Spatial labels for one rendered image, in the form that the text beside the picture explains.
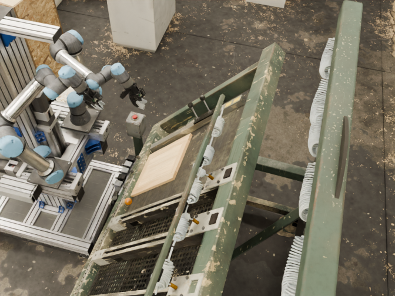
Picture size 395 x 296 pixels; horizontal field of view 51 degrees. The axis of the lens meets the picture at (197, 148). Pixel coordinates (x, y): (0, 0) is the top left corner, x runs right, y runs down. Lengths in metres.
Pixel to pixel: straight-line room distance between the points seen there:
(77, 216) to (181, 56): 2.50
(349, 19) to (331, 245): 1.20
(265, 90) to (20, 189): 1.76
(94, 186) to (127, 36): 2.16
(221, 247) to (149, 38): 3.79
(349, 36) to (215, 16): 3.99
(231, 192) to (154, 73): 3.39
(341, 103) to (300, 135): 2.81
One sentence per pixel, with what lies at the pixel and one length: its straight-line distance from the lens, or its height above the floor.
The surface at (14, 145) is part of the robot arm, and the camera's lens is 2.36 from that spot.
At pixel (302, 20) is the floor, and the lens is 6.08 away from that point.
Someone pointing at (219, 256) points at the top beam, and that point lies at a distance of 1.65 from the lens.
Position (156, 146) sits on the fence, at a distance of 3.02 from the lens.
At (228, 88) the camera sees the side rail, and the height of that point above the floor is 1.47.
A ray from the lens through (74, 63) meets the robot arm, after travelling 2.70.
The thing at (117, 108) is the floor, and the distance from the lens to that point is 4.63.
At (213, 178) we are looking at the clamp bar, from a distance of 1.91.
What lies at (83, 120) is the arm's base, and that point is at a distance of 3.12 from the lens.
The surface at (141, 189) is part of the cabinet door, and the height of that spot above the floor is 0.99.
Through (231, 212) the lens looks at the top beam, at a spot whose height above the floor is 1.84.
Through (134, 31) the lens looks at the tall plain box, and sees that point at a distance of 5.15.
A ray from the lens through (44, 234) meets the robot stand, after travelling 3.64.
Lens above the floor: 3.35
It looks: 52 degrees down
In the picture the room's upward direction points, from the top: 3 degrees clockwise
